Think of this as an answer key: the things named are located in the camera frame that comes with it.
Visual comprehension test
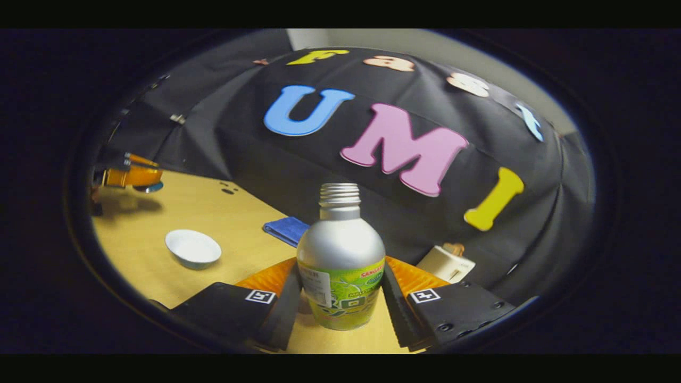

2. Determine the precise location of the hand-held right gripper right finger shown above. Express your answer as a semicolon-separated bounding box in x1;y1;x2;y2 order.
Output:
380;256;517;352

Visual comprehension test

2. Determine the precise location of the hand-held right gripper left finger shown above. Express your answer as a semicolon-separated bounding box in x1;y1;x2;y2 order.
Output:
170;258;304;352

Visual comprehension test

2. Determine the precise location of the silver green-label water bottle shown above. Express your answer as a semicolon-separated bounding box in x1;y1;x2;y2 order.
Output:
296;183;386;331

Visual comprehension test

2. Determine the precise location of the white teacup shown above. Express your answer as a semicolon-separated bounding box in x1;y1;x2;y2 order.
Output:
165;229;222;270

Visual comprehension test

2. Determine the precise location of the folded blue towel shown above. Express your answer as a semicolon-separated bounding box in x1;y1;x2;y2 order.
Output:
262;217;310;248

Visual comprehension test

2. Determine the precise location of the black backdrop cloth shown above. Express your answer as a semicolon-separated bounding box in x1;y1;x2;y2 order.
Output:
101;47;595;306

